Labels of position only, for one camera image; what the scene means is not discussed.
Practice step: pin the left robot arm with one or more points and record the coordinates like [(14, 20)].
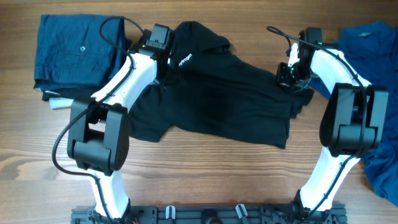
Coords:
[(98, 139)]

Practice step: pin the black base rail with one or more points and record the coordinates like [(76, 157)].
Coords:
[(264, 214)]

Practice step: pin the black polo shirt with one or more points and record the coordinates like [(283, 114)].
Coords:
[(216, 93)]

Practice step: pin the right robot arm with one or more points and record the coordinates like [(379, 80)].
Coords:
[(352, 123)]

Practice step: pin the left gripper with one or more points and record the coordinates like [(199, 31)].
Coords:
[(161, 82)]

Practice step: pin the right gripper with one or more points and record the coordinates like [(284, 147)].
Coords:
[(282, 69)]

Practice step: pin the folded blue shorts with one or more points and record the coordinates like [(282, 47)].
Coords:
[(110, 30)]

